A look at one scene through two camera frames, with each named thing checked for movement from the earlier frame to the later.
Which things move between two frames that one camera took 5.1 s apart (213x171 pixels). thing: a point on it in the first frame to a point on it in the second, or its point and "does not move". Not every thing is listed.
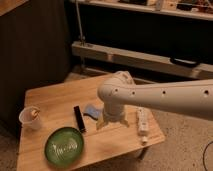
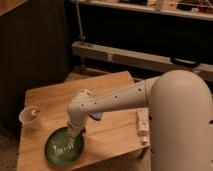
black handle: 185,62 does not move
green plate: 64,147 does not move
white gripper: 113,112 to 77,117
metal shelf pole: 79,24 does not move
